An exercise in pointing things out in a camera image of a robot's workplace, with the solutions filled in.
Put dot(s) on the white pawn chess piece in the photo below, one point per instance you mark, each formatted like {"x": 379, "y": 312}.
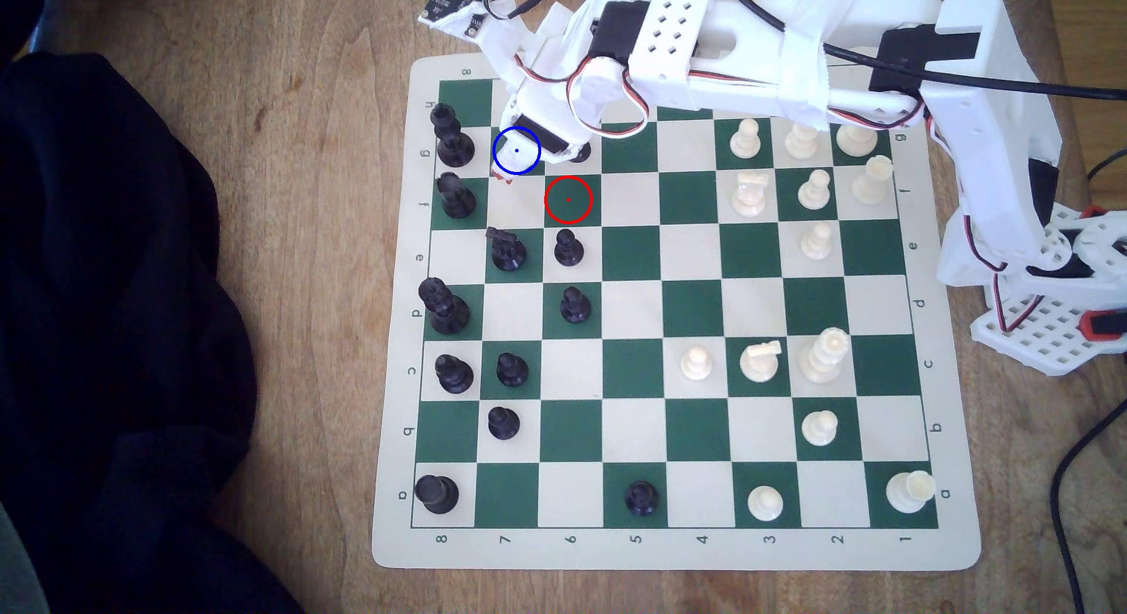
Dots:
{"x": 745, "y": 143}
{"x": 696, "y": 365}
{"x": 820, "y": 429}
{"x": 765, "y": 504}
{"x": 814, "y": 193}
{"x": 817, "y": 243}

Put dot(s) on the white knight chess piece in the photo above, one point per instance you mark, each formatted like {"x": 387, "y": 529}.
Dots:
{"x": 759, "y": 364}
{"x": 749, "y": 198}

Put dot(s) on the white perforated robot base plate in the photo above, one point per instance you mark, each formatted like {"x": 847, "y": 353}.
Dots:
{"x": 1048, "y": 337}

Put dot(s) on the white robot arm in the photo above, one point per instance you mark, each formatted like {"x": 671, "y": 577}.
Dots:
{"x": 748, "y": 59}

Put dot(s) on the white king chess piece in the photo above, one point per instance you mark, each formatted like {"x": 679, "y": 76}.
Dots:
{"x": 821, "y": 360}

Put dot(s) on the black queen chess piece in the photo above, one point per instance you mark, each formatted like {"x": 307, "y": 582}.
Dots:
{"x": 446, "y": 313}

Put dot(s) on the black knight chess piece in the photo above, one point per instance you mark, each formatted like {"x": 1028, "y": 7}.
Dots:
{"x": 508, "y": 253}

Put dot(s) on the black king chess piece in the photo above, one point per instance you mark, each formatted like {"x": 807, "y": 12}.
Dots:
{"x": 454, "y": 145}

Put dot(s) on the black cloth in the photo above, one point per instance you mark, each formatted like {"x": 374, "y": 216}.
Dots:
{"x": 114, "y": 332}

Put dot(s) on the white bishop chess piece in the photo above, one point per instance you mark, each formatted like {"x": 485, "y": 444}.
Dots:
{"x": 801, "y": 144}

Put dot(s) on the white rook chess piece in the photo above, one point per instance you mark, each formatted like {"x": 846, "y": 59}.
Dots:
{"x": 909, "y": 492}
{"x": 871, "y": 184}

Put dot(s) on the black pawn chess piece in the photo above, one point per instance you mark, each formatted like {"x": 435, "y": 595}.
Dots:
{"x": 512, "y": 371}
{"x": 576, "y": 308}
{"x": 581, "y": 155}
{"x": 569, "y": 250}
{"x": 504, "y": 424}
{"x": 642, "y": 499}

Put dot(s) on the black bishop chess piece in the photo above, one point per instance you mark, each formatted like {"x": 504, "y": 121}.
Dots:
{"x": 454, "y": 376}

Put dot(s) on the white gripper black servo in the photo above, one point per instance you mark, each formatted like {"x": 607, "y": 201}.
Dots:
{"x": 519, "y": 154}

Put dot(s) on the red black clamp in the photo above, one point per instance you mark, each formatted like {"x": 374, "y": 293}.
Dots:
{"x": 1105, "y": 325}

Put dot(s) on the black rook chess piece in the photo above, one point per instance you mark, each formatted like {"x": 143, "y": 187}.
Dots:
{"x": 437, "y": 494}
{"x": 458, "y": 200}

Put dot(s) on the green white chess board mat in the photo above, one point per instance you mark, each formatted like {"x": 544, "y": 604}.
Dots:
{"x": 634, "y": 543}

